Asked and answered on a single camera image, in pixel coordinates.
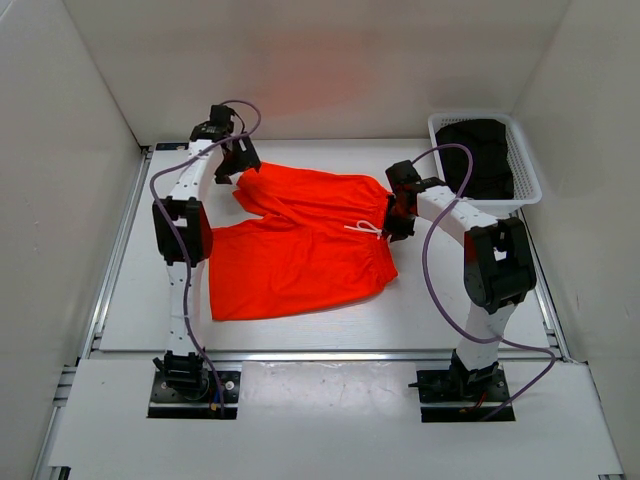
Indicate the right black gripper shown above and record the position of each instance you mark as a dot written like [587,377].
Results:
[398,231]

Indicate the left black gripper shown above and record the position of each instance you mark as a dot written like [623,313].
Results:
[247,160]

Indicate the orange shorts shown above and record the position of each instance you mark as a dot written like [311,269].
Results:
[315,241]

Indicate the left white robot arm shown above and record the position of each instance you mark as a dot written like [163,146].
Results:
[219,148]

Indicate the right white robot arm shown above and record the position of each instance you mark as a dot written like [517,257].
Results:
[498,270]

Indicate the black folded shorts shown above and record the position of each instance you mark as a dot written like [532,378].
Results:
[491,178]

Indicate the white plastic basket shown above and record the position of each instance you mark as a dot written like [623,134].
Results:
[527,190]

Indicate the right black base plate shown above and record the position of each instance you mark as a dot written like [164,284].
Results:
[444,399]

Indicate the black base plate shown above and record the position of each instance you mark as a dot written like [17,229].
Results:
[206,403]
[444,399]

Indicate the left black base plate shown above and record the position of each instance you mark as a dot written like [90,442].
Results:
[206,403]

